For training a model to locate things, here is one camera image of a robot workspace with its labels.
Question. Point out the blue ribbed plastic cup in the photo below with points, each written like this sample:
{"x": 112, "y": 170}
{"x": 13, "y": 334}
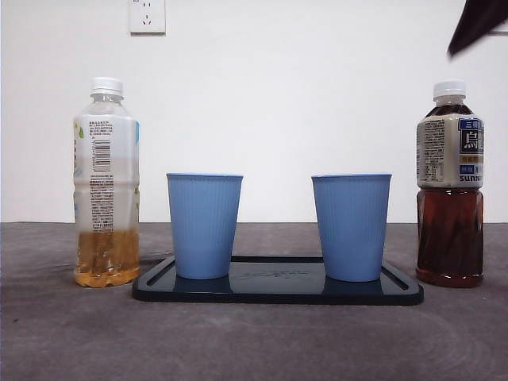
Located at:
{"x": 203, "y": 226}
{"x": 351, "y": 230}

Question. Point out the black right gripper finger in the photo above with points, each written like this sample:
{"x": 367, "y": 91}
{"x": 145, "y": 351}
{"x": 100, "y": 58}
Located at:
{"x": 482, "y": 20}

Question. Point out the dark blue plastic tray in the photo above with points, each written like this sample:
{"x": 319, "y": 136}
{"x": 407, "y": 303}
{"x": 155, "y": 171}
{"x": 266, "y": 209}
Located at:
{"x": 278, "y": 287}

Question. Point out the white wall socket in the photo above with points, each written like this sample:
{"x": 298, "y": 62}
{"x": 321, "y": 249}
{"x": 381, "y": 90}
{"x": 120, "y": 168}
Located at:
{"x": 147, "y": 18}
{"x": 503, "y": 31}

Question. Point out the yellow tea bottle white label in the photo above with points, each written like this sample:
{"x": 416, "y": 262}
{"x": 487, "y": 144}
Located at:
{"x": 106, "y": 254}

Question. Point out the dark tea bottle beige label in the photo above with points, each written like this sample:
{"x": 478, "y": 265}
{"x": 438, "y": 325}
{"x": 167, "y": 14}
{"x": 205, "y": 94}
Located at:
{"x": 448, "y": 234}

